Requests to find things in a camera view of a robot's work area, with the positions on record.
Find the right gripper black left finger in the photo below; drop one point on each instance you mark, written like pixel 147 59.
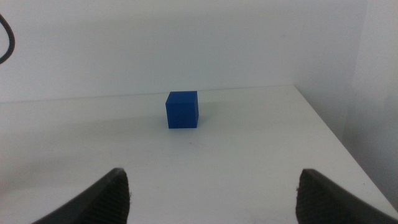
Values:
pixel 102 202

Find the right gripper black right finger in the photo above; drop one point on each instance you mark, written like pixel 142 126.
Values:
pixel 323 202

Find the blue cube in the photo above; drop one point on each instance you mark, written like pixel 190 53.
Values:
pixel 182 110

